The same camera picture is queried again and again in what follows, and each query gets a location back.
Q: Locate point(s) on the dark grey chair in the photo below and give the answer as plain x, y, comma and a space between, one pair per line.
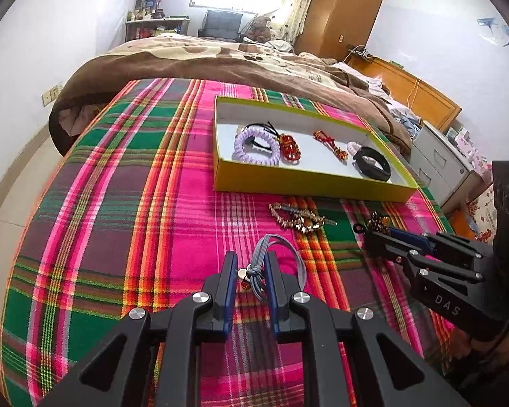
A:
220, 23

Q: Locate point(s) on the grey drawer cabinet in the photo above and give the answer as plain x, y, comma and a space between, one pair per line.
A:
445, 169

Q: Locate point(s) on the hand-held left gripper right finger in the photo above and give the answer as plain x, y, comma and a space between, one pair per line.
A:
273, 288

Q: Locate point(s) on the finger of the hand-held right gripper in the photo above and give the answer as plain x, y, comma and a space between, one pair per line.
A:
390, 250
411, 239

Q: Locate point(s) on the red patterned bag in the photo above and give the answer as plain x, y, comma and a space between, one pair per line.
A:
483, 212

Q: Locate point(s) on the pink plaid blanket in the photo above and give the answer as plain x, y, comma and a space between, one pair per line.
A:
131, 220

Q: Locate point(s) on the person's right hand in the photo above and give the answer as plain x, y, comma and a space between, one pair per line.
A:
464, 347

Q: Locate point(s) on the wall socket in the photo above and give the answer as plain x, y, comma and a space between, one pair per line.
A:
50, 95

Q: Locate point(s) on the yellow-green cardboard box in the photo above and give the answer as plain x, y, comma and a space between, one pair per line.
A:
305, 184

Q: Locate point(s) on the black smart band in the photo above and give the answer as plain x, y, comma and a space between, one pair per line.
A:
381, 171

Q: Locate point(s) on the wooden headboard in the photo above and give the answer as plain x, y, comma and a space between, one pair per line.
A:
432, 97

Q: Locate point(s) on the white pillow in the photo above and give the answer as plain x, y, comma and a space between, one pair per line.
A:
280, 45

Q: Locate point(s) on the shelf with bottles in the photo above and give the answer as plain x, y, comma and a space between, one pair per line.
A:
152, 27

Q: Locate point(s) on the pink box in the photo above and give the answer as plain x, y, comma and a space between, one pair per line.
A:
471, 150

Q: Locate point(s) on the brown teddy bear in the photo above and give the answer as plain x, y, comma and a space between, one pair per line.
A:
258, 29

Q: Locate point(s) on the pile of blue clothes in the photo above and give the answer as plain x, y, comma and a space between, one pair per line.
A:
403, 121

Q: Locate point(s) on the wooden wardrobe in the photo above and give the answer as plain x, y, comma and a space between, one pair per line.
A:
343, 8

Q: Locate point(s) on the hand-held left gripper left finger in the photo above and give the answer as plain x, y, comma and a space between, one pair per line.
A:
231, 288

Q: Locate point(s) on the blue dolphin wall sticker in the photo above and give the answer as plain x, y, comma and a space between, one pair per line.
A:
498, 29

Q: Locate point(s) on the brown bear-print blanket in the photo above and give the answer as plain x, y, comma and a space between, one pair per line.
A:
152, 59

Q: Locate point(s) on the heart-patterned curtain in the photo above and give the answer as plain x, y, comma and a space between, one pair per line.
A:
297, 4

